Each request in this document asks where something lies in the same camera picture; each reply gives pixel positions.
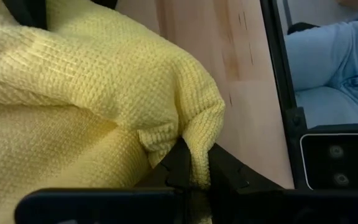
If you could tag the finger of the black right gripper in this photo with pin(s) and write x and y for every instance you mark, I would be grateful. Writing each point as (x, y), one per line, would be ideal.
(30, 12)
(106, 3)

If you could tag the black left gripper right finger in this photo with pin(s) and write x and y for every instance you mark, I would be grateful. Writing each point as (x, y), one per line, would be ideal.
(228, 177)

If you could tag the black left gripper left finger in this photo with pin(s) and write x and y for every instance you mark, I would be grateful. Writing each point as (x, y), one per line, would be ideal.
(179, 168)

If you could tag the yellow microfiber towel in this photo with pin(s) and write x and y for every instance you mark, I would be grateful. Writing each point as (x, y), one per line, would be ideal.
(73, 93)

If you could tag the person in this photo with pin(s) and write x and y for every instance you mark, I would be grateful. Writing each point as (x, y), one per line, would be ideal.
(322, 62)

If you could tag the black silver rimmed camera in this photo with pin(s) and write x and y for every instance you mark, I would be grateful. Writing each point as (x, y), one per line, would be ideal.
(337, 165)

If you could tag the black aluminium table frame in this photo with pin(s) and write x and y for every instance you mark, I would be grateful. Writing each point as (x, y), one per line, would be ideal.
(281, 77)

